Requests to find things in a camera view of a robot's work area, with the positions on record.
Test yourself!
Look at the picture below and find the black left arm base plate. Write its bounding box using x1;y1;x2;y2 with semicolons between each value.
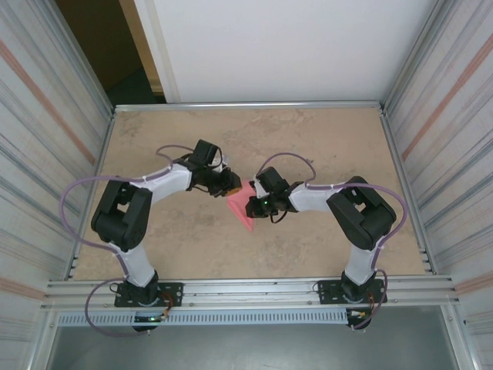
114;281;184;308

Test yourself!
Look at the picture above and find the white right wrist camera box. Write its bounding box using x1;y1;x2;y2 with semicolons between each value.
249;177;270;198

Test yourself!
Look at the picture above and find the white door frame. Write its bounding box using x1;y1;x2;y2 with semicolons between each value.
118;0;182;104

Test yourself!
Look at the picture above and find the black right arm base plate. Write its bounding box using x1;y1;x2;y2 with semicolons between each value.
317;277;388;306

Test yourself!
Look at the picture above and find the red orange wire bundle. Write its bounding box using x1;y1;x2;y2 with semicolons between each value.
346;294;377;321
153;293;173;321

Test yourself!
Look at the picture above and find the pink cloth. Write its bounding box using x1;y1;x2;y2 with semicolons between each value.
226;182;258;234

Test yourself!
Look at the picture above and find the aluminium frame post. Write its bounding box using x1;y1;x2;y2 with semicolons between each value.
383;0;451;113

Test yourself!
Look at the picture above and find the brown wooden door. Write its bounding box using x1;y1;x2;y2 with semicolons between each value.
56;0;155;96

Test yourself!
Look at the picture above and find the grey slotted cable duct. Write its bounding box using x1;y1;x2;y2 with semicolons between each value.
56;310;350;327

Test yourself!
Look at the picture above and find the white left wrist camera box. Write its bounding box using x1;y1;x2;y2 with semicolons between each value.
213;153;233;173

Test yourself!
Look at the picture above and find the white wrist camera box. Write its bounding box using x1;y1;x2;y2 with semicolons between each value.
249;177;270;198
213;153;233;173

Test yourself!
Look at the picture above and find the translucent plastic enclosure panel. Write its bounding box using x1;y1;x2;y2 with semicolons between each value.
384;0;493;370
0;0;116;370

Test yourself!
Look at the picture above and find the aluminium table edge rail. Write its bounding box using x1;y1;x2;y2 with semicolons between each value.
113;100;386;113
69;109;119;281
379;109;436;277

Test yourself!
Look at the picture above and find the wide aluminium mounting rail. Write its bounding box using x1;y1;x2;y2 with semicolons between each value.
40;275;461;311

